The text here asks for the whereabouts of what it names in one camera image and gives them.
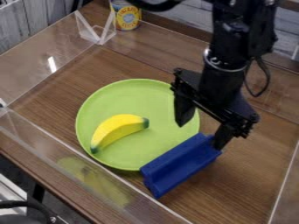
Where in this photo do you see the yellow toy banana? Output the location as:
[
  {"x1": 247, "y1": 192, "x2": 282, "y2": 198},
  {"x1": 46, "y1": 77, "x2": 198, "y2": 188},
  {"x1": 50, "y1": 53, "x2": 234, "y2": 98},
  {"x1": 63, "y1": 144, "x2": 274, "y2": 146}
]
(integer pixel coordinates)
[{"x1": 90, "y1": 114, "x2": 150, "y2": 154}]

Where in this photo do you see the black cable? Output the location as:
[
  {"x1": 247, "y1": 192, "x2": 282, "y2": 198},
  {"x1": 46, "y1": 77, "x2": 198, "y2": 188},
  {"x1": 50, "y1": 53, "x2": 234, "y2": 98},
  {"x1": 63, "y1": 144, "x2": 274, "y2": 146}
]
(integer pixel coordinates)
[{"x1": 243, "y1": 55, "x2": 273, "y2": 98}]

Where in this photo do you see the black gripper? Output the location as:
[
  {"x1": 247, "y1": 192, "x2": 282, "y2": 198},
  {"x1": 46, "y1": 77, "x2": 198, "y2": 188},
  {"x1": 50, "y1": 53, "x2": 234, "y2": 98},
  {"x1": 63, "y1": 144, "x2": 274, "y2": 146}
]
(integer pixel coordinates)
[{"x1": 171, "y1": 66, "x2": 259, "y2": 151}]

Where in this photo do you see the green round plate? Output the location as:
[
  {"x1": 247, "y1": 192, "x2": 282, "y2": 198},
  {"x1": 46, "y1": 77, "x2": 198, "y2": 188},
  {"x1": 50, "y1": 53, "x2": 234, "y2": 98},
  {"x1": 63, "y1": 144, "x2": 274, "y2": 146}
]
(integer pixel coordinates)
[{"x1": 75, "y1": 79, "x2": 200, "y2": 171}]

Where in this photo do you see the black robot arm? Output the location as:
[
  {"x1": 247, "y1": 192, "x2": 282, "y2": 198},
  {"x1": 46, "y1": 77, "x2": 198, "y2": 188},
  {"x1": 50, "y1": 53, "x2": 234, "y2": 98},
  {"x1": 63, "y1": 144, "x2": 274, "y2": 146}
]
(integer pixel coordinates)
[{"x1": 172, "y1": 0, "x2": 278, "y2": 151}]

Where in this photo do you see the clear acrylic enclosure wall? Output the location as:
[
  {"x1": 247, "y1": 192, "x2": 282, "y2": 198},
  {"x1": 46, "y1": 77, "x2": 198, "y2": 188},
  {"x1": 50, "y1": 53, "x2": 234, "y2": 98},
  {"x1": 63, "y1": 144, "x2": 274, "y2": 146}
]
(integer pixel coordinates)
[{"x1": 0, "y1": 16, "x2": 299, "y2": 224}]

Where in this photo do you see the blue plastic block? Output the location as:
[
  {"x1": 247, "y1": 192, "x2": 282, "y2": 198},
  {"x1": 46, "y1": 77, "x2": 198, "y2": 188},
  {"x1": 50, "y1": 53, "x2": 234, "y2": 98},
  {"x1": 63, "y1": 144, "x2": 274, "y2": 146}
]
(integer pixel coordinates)
[{"x1": 140, "y1": 133, "x2": 222, "y2": 199}]

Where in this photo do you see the yellow labelled tin can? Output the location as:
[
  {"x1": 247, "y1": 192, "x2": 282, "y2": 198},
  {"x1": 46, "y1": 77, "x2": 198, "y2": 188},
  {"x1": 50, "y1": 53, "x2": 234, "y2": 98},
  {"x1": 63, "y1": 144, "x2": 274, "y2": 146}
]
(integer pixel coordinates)
[{"x1": 108, "y1": 0, "x2": 142, "y2": 31}]

